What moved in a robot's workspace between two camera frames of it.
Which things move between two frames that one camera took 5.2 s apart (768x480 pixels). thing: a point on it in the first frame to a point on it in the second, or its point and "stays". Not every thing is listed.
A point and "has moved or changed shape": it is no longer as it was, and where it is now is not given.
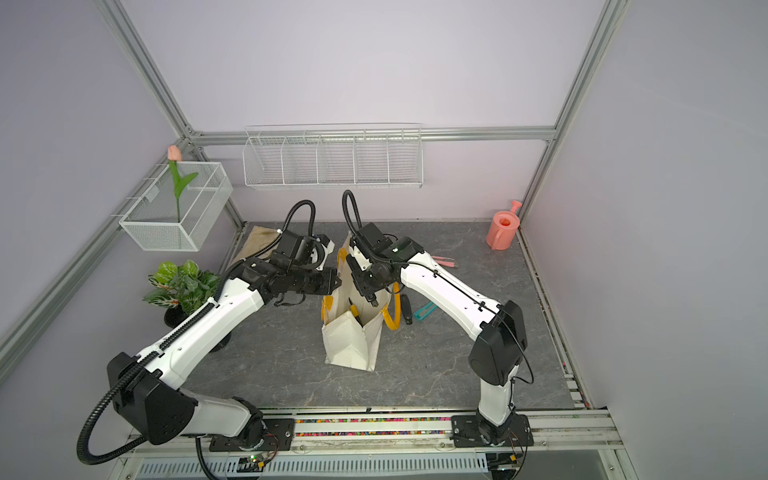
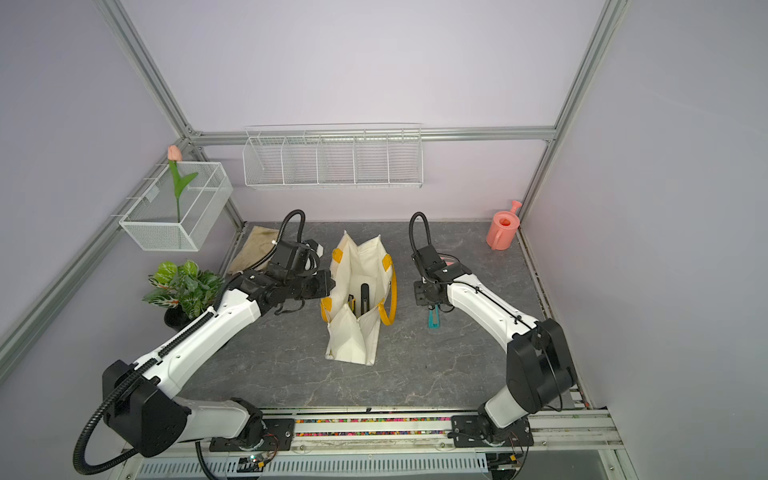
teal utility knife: x=425 y=311 has moved or changed shape
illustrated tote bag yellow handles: x=350 y=321 stays
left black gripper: x=328 y=286 stays
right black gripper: x=356 y=274 to x=419 y=298
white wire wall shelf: x=334 y=155 stays
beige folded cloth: x=257 y=238 stays
